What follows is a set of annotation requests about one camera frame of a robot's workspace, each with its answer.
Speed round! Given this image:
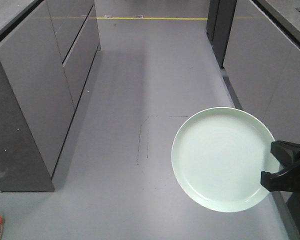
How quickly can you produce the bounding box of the grey cabinet block left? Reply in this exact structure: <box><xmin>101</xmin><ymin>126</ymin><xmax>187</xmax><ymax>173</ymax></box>
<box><xmin>0</xmin><ymin>0</ymin><xmax>101</xmax><ymax>192</ymax></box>

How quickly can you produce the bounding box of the grey cabinet block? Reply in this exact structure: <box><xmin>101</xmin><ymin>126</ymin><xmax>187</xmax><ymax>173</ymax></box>
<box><xmin>206</xmin><ymin>0</ymin><xmax>300</xmax><ymax>240</ymax></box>
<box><xmin>0</xmin><ymin>0</ymin><xmax>101</xmax><ymax>192</ymax></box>

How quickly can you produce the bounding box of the grey cabinet block right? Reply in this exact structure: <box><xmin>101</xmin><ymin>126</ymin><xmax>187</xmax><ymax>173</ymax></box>
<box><xmin>206</xmin><ymin>0</ymin><xmax>300</xmax><ymax>240</ymax></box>

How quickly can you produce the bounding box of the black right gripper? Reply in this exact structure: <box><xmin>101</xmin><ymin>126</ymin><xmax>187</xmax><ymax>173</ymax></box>
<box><xmin>260</xmin><ymin>140</ymin><xmax>300</xmax><ymax>193</ymax></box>

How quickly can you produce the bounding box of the light green round plate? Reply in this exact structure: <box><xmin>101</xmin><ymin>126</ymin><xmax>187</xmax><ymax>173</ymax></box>
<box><xmin>171</xmin><ymin>107</ymin><xmax>280</xmax><ymax>213</ymax></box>

